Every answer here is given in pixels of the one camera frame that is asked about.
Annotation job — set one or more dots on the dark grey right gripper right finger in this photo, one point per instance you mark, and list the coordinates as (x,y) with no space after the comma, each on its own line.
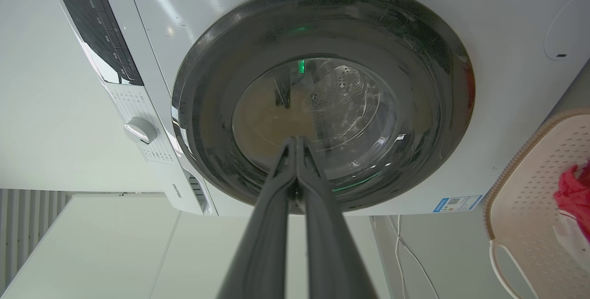
(329,243)

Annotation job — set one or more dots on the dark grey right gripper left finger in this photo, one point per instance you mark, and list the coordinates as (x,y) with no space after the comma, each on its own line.
(265,243)

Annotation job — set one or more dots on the beige perforated laundry basket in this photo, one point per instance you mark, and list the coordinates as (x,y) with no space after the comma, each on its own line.
(525,197)

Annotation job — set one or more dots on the blue white energy label sticker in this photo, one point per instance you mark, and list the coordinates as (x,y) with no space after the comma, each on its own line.
(457,203)

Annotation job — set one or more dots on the round dark glass washer door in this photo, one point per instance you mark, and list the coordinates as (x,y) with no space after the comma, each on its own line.
(322,82)

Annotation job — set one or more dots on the silver washer control knob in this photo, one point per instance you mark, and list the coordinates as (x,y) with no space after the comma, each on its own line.
(139,130)

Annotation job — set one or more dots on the white front-load washing machine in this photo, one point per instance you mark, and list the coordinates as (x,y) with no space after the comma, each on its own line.
(221,8)

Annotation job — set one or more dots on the grey slatted radiator panel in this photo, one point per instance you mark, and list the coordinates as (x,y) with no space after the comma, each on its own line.
(25,230)

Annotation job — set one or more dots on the white garment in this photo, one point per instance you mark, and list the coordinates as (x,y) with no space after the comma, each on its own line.
(571,239)

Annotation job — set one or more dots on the red garment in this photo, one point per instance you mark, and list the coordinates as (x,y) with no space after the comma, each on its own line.
(574,195)

